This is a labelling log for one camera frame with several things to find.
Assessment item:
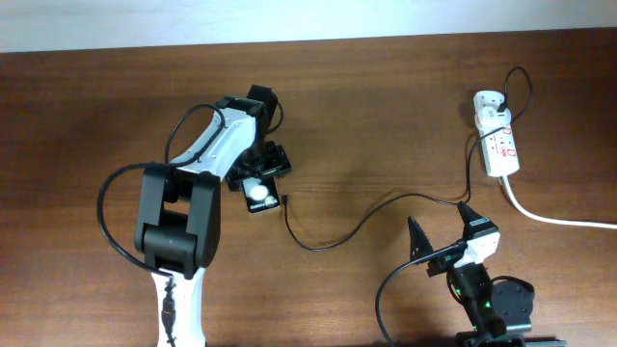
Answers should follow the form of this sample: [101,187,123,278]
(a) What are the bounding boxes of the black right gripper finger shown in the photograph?
[408,216,434,261]
[457,201,492,239]

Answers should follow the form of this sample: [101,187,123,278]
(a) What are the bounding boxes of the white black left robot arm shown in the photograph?
[135,86,291,346]

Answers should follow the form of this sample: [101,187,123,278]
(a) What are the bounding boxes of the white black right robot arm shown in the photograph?
[408,201,568,346]

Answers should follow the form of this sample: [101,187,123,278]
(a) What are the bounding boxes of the white charger adapter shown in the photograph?
[475,106,512,132]

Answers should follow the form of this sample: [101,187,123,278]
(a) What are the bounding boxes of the white power strip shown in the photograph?
[473,91,520,177]

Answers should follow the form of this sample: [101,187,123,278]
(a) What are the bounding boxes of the white power strip cord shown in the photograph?
[498,175,617,230]

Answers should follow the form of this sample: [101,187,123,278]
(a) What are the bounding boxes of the black charging cable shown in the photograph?
[282,66,533,253]

